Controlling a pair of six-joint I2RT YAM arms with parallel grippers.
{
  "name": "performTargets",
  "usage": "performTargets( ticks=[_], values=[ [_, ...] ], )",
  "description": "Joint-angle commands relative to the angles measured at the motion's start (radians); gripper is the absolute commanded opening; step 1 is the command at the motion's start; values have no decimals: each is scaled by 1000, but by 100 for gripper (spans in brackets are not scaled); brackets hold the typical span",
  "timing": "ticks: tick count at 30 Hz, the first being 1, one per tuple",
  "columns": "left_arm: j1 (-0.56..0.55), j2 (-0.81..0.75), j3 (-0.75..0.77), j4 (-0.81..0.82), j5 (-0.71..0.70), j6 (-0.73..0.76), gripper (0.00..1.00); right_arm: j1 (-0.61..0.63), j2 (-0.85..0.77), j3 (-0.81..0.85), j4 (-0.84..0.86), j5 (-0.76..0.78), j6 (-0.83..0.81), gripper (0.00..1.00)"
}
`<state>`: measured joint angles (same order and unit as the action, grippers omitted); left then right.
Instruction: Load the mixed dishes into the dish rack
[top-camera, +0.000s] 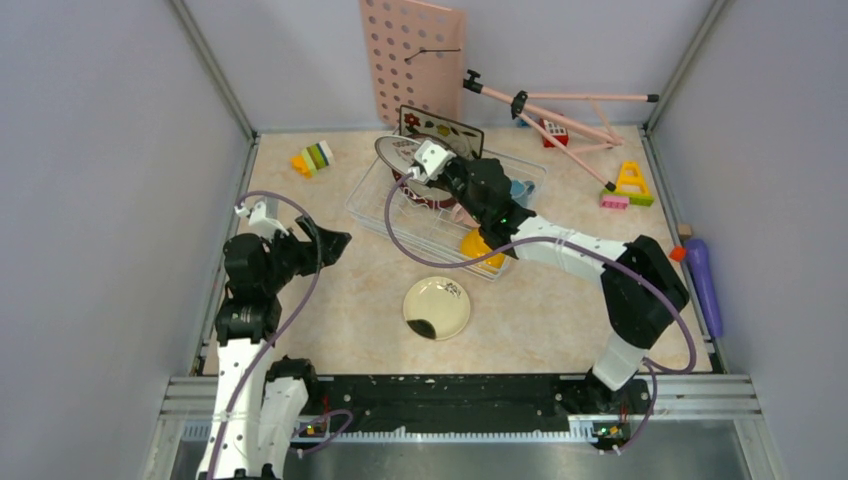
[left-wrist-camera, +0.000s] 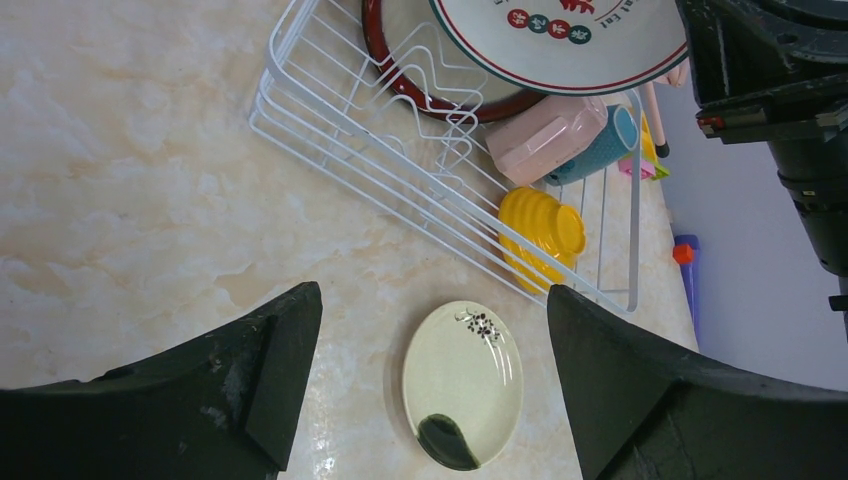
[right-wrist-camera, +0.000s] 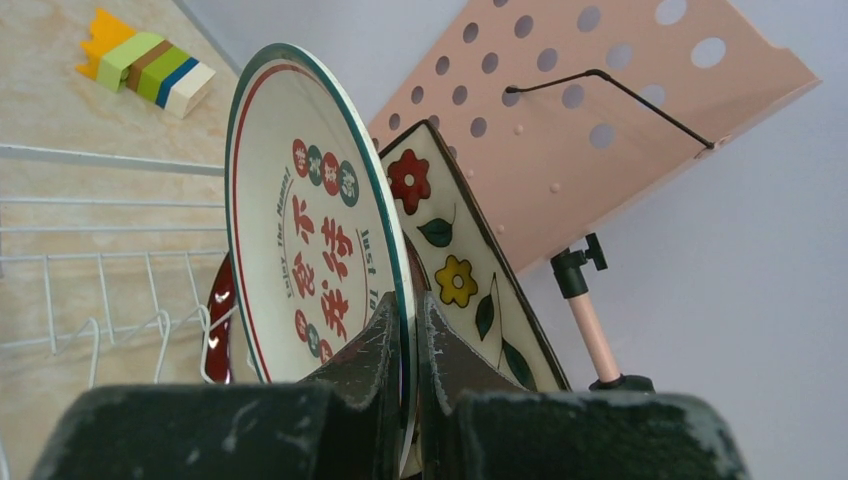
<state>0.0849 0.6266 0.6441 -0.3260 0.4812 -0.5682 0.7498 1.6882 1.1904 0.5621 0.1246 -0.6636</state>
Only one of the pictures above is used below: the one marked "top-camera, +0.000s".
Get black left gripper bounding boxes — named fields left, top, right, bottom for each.
left=261, top=214, right=351, bottom=292

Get blue mug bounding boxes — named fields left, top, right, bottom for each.
left=510, top=179, right=536, bottom=208

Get yellow bowl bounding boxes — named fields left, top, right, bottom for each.
left=459, top=228, right=505, bottom=273

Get square floral plate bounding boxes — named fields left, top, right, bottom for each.
left=399, top=105, right=485, bottom=158

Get cream small leaf plate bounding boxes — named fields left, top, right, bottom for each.
left=402, top=276, right=471, bottom=341

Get pink mug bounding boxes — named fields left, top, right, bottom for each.
left=450, top=204, right=480, bottom=229

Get red rimmed white plate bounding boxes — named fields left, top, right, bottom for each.
left=390, top=181, right=457, bottom=210

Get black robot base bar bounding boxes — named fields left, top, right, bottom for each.
left=304, top=374, right=651, bottom=416

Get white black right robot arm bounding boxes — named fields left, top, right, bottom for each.
left=428, top=157, right=690, bottom=412

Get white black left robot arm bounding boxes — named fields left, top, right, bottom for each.
left=195, top=216, right=352, bottom=479

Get pink tripod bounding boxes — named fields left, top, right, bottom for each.
left=462, top=70, right=661, bottom=192

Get red toy block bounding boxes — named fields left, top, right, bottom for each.
left=537, top=118, right=570, bottom=148

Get pink pegboard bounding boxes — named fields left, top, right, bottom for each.
left=359, top=0, right=467, bottom=126

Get yellow green pink toy blocks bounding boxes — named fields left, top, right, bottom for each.
left=599, top=161, right=655, bottom=210

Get orange small cube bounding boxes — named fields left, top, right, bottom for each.
left=668, top=246, right=687, bottom=263

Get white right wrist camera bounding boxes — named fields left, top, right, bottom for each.
left=408, top=139, right=456, bottom=183

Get white wire dish rack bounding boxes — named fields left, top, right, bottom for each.
left=345, top=148, right=547, bottom=263

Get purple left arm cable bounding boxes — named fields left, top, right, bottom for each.
left=205, top=190, right=356, bottom=480

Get purple handle tool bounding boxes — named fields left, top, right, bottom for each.
left=684, top=238, right=724, bottom=338

